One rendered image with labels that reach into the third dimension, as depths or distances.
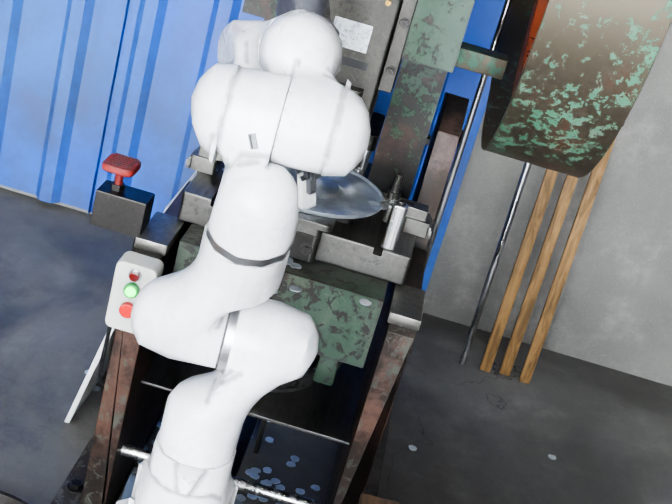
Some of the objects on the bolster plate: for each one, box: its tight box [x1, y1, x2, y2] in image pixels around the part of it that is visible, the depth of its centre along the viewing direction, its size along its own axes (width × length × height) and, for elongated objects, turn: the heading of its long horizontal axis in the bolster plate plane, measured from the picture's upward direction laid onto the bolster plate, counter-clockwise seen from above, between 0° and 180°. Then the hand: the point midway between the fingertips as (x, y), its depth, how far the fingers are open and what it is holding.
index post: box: [380, 200, 409, 251], centre depth 216 cm, size 3×3×10 cm
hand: (306, 190), depth 201 cm, fingers closed
